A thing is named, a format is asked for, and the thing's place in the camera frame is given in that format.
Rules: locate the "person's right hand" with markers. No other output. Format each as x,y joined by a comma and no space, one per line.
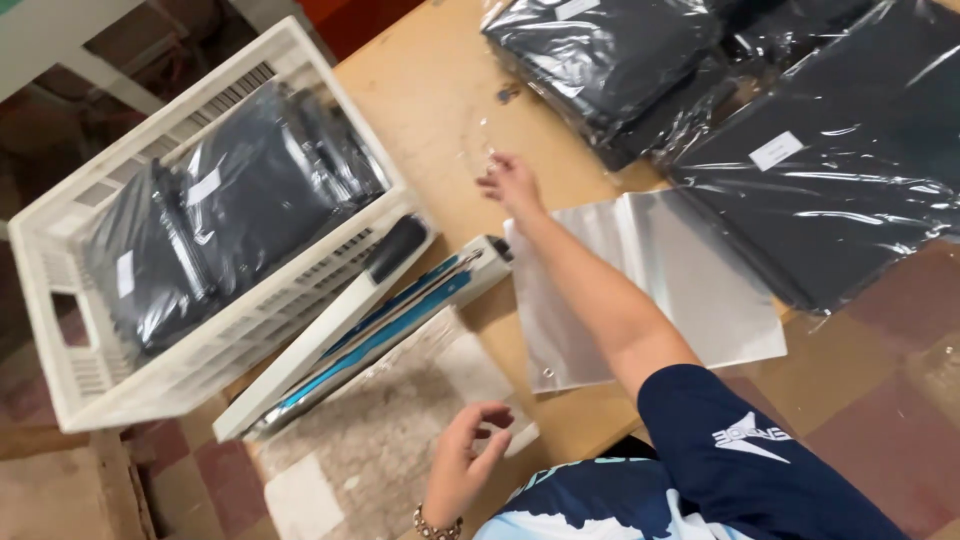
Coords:
517,191

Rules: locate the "person's left hand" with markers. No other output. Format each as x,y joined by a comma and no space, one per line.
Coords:
450,469

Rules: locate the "person's right fingers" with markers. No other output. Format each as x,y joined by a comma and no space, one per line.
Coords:
501,172

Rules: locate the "loose clear plastic film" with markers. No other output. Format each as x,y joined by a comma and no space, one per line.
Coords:
480,135

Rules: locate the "black garment in clear bag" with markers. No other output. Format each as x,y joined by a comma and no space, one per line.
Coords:
795,22
600,52
255,180
675,112
341,150
150,247

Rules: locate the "red orange object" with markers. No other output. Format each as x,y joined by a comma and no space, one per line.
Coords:
352,19

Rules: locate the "stack of empty clear bags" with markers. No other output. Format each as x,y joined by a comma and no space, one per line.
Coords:
675,300

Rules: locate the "white heat sealer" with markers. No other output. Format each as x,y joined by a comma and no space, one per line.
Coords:
330,337

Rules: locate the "large black garment in bag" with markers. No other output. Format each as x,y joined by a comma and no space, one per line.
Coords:
840,210

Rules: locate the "navy and white shirt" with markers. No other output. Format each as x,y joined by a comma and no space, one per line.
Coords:
720,465

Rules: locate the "white plastic crate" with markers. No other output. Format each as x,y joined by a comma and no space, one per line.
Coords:
75,375

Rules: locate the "white painted furniture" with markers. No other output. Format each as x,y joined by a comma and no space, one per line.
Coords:
45,37

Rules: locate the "wooden bench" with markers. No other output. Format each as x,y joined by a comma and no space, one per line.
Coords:
67,487

